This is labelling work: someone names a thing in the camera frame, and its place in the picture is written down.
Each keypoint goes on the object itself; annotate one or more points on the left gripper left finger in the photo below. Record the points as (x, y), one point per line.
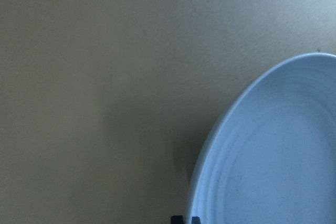
(177, 219)

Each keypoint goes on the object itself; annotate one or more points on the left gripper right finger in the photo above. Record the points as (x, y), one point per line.
(195, 220)

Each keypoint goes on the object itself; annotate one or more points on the blue round plate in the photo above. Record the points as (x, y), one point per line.
(271, 157)

